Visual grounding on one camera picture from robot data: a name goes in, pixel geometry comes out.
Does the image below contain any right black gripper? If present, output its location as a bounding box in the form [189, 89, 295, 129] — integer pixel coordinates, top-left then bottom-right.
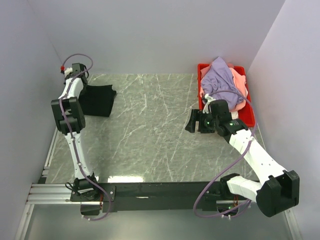
[185, 109, 220, 134]

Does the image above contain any black t shirt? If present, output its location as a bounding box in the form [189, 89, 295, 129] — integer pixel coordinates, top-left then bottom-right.
[79, 84, 117, 118]

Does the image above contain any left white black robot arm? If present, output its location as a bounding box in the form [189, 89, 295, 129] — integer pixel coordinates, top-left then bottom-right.
[51, 63, 101, 202]

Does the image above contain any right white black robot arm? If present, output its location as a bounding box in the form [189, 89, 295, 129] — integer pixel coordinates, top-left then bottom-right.
[185, 100, 300, 217]

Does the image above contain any white t shirt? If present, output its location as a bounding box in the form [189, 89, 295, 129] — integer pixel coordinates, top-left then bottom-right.
[231, 111, 239, 120]

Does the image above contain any red plastic bin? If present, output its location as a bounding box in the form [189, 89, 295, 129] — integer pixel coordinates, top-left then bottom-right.
[197, 63, 256, 128]

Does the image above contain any purple t shirt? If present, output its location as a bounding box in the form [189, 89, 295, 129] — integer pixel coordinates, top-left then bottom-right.
[199, 57, 243, 111]

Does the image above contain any pink t shirt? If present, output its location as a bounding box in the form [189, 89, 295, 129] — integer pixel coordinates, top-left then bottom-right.
[227, 63, 249, 112]

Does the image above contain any black base beam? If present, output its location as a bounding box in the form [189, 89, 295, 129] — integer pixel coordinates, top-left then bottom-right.
[69, 181, 261, 213]

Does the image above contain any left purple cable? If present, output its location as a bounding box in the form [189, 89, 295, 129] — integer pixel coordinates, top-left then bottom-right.
[59, 53, 113, 222]

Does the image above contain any purple cable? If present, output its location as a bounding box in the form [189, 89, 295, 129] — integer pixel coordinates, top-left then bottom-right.
[193, 90, 257, 219]
[59, 53, 113, 222]

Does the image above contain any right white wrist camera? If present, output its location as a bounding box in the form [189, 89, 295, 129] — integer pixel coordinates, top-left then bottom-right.
[202, 93, 216, 114]

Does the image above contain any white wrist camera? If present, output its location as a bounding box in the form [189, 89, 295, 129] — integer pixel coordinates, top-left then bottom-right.
[60, 65, 73, 77]
[202, 93, 216, 114]

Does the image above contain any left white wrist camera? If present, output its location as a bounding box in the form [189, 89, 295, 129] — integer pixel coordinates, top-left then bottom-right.
[60, 65, 73, 77]

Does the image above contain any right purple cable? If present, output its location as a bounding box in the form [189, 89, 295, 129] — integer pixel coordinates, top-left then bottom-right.
[193, 90, 257, 219]

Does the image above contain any aluminium frame rail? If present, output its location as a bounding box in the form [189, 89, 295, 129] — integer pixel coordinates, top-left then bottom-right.
[26, 181, 291, 204]

